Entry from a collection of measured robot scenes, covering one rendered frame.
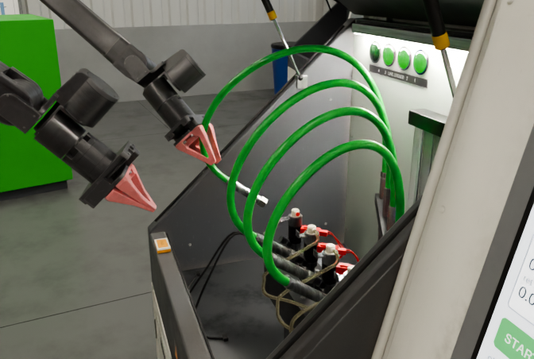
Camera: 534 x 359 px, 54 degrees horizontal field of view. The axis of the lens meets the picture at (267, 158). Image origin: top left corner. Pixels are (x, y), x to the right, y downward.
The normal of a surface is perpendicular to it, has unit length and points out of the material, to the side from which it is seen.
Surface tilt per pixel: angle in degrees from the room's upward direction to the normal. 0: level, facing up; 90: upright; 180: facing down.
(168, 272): 0
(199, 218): 90
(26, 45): 90
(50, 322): 0
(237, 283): 0
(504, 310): 76
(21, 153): 90
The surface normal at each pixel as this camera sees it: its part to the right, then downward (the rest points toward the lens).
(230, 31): 0.43, 0.29
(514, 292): -0.92, -0.13
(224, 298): 0.00, -0.95
